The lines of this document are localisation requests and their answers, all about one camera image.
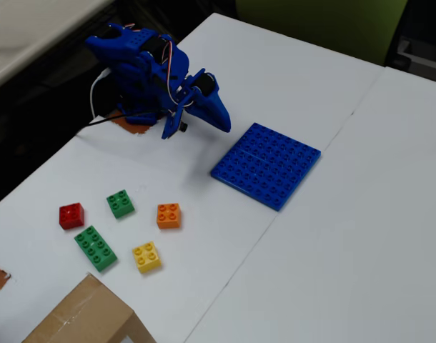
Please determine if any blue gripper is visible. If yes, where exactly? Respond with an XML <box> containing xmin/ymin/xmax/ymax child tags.
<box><xmin>180</xmin><ymin>67</ymin><xmax>232</xmax><ymax>134</ymax></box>

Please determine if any green 2x2 building block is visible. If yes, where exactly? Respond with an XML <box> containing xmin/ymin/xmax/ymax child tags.
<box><xmin>106</xmin><ymin>189</ymin><xmax>136</xmax><ymax>219</ymax></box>

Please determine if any orange 2x2 building block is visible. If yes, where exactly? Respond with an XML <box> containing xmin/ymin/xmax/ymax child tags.
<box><xmin>156</xmin><ymin>202</ymin><xmax>182</xmax><ymax>230</ymax></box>

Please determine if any yellow 2x2 building block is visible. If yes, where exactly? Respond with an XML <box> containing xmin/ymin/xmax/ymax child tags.
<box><xmin>132</xmin><ymin>241</ymin><xmax>162</xmax><ymax>274</ymax></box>

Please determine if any red 2x2 building block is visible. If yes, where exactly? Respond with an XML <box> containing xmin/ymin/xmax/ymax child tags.
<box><xmin>59</xmin><ymin>202</ymin><xmax>86</xmax><ymax>231</ymax></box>

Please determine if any green 2x4 building block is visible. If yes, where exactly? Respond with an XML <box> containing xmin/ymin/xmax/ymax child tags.
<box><xmin>74</xmin><ymin>224</ymin><xmax>118</xmax><ymax>273</ymax></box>

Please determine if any white foam board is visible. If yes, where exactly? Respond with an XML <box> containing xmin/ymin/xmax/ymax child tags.
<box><xmin>184</xmin><ymin>66</ymin><xmax>436</xmax><ymax>343</ymax></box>
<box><xmin>0</xmin><ymin>13</ymin><xmax>385</xmax><ymax>343</ymax></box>

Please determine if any blue 8x8 building plate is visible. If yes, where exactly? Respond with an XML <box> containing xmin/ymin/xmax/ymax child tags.
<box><xmin>209</xmin><ymin>121</ymin><xmax>322</xmax><ymax>212</ymax></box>

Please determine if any green chair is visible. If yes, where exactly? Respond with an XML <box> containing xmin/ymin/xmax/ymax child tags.
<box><xmin>234</xmin><ymin>0</ymin><xmax>408</xmax><ymax>67</ymax></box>

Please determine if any white background desk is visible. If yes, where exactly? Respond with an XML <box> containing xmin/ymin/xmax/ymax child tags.
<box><xmin>0</xmin><ymin>0</ymin><xmax>116</xmax><ymax>94</ymax></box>

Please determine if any grey metal furniture leg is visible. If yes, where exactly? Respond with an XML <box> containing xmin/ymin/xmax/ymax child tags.
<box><xmin>396</xmin><ymin>35</ymin><xmax>436</xmax><ymax>85</ymax></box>

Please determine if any brown cardboard box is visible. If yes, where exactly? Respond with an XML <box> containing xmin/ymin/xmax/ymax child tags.
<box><xmin>21</xmin><ymin>273</ymin><xmax>157</xmax><ymax>343</ymax></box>

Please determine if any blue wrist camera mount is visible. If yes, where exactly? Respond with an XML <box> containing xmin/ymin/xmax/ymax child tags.
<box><xmin>161</xmin><ymin>87</ymin><xmax>191</xmax><ymax>141</ymax></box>

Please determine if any black cable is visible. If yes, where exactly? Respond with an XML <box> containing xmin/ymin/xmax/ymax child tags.
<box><xmin>88</xmin><ymin>109</ymin><xmax>162</xmax><ymax>126</ymax></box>

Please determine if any white cable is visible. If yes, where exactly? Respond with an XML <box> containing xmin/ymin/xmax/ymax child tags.
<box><xmin>89</xmin><ymin>69</ymin><xmax>110</xmax><ymax>119</ymax></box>

